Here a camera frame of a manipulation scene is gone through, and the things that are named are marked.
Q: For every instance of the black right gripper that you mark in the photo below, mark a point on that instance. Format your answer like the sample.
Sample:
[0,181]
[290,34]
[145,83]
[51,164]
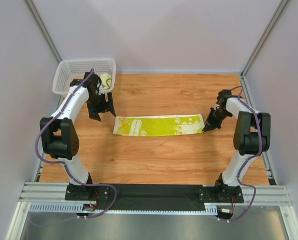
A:
[215,119]

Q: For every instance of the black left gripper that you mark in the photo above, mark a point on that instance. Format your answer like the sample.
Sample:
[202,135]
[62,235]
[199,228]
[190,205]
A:
[100,107]

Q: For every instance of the green and cream patterned towel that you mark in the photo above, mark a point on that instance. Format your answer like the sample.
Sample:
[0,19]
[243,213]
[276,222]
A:
[106,81]

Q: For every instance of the yellow and cream towel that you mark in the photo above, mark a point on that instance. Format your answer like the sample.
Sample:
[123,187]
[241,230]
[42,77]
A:
[158,126]

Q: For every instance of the white perforated plastic basket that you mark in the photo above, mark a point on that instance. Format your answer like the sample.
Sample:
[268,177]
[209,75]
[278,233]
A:
[68,70]

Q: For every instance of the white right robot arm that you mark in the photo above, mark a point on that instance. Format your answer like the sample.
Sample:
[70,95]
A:
[252,137]

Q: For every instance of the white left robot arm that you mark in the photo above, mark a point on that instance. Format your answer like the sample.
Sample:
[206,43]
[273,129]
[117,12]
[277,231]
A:
[57,134]

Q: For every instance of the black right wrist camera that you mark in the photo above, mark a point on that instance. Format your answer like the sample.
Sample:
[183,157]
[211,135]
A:
[224,94]

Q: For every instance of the aluminium right corner post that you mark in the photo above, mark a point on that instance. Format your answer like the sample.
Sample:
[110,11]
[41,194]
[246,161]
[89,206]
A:
[283,4]

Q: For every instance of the aluminium corner post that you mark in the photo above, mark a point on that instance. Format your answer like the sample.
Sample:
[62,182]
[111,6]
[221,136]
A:
[283,4]
[43,29]

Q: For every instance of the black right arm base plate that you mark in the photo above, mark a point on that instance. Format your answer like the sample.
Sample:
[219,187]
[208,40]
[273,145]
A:
[228,195]

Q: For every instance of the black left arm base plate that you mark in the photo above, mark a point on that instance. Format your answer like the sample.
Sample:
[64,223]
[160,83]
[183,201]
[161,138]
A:
[87,193]

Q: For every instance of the aluminium front frame rail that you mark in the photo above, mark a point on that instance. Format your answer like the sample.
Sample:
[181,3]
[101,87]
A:
[262,195]

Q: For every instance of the aluminium left corner post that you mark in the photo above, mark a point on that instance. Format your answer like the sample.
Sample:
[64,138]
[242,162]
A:
[43,29]

